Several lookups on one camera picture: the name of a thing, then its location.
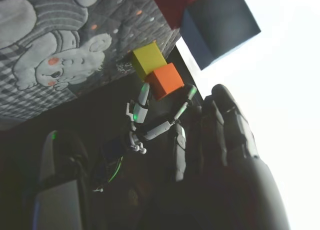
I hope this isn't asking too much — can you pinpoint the orange foam cube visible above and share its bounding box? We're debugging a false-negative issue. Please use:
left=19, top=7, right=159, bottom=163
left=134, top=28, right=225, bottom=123
left=145, top=62, right=185, bottom=101

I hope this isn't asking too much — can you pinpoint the blue cube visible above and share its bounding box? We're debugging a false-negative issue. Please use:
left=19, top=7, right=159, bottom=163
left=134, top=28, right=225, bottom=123
left=180, top=0, right=262, bottom=71

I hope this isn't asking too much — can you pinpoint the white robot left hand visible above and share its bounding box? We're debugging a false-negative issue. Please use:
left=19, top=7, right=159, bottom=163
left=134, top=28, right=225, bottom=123
left=32, top=83, right=292, bottom=230

